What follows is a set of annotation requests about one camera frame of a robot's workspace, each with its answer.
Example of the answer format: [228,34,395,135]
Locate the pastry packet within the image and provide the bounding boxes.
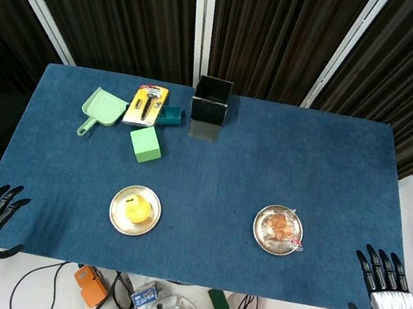
[254,203,311,255]

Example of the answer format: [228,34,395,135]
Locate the yellow toy pear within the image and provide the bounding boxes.
[121,194,154,227]

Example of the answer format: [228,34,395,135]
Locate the steel round plate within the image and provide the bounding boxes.
[105,181,166,241]
[248,200,309,260]

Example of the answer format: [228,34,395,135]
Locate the orange handheld device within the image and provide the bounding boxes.
[69,263,113,309]

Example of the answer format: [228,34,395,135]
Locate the dark green small block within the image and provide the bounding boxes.
[204,287,233,309]

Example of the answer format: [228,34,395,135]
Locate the blue white labelled box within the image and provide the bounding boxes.
[129,278,163,309]

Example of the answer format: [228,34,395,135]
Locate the light green plastic dustpan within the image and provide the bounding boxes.
[76,84,132,144]

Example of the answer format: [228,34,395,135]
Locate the green foam cube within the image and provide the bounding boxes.
[125,123,167,167]

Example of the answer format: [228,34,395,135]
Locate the blue table cloth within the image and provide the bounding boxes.
[0,54,413,309]

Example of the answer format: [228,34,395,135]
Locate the teal rectangular box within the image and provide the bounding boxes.
[155,102,185,131]

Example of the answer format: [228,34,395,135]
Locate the black open square box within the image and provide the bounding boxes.
[185,73,235,143]

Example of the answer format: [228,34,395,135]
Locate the black looped floor cable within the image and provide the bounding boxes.
[8,252,71,309]

